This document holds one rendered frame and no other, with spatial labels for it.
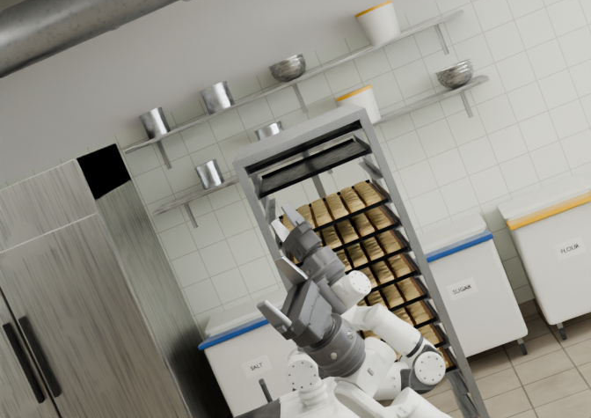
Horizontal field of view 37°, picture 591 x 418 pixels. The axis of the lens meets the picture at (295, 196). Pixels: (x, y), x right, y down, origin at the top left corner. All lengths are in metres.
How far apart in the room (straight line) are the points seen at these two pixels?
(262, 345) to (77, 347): 1.06
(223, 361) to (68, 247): 1.13
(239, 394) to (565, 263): 2.03
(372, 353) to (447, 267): 3.59
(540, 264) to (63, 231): 2.68
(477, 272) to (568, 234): 0.55
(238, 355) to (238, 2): 2.17
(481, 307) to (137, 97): 2.51
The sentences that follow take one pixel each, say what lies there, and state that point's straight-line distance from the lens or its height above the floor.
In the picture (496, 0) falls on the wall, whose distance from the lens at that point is 5.71.
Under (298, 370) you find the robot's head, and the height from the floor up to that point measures 1.45.
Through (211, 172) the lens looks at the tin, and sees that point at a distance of 5.54.
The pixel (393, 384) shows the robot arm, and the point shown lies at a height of 1.24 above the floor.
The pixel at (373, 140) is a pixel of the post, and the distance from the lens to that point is 2.99.
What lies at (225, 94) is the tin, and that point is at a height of 2.06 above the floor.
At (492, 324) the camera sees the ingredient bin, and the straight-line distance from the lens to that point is 5.28.
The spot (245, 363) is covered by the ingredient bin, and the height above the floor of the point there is 0.56.
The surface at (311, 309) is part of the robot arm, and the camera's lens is 1.51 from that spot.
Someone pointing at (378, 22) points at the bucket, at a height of 2.10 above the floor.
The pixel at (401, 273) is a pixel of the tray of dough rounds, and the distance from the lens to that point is 3.11.
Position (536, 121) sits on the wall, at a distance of 5.77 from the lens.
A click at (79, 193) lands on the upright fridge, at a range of 5.07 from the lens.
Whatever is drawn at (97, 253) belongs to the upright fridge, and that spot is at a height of 1.52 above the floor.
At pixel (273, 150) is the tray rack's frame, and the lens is 2.97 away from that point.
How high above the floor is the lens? 2.01
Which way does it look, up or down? 7 degrees down
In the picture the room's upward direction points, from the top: 23 degrees counter-clockwise
